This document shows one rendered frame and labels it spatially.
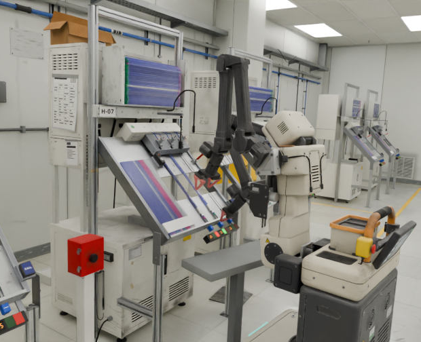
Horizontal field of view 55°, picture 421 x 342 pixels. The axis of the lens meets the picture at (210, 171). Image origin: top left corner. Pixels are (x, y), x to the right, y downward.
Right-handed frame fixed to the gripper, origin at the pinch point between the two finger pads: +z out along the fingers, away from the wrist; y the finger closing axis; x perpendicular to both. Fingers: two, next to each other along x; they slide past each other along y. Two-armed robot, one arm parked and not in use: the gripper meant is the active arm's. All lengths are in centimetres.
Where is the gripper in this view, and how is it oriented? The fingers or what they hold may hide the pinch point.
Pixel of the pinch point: (221, 220)
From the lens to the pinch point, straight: 232.0
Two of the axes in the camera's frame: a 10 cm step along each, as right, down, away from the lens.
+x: 6.0, 7.4, -3.1
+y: -5.5, 0.9, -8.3
